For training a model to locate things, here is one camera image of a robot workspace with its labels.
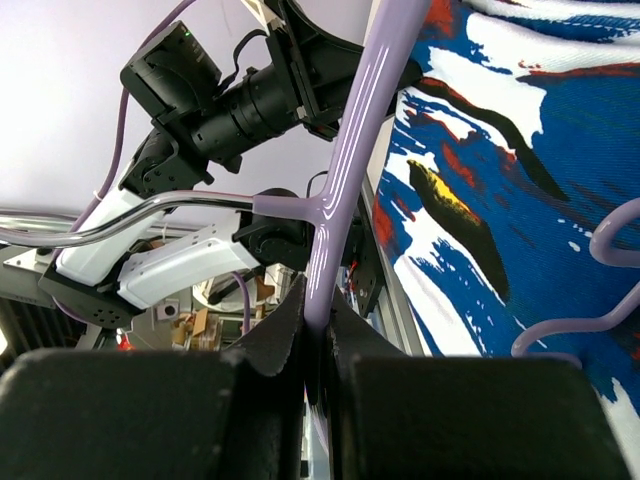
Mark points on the lilac plastic hanger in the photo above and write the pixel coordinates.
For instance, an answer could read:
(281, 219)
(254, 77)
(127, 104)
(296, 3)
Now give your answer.
(605, 347)

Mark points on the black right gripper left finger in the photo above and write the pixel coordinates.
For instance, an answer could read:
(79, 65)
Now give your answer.
(100, 414)

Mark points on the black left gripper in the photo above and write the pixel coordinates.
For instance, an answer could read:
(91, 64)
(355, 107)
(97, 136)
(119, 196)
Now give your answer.
(200, 116)

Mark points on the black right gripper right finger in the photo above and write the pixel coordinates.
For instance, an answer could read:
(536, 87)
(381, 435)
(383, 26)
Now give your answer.
(396, 416)

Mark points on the blue patterned trousers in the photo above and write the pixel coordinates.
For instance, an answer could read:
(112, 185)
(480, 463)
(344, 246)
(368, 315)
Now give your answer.
(521, 137)

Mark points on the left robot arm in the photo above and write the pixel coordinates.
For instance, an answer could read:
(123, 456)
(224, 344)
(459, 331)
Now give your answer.
(116, 276)

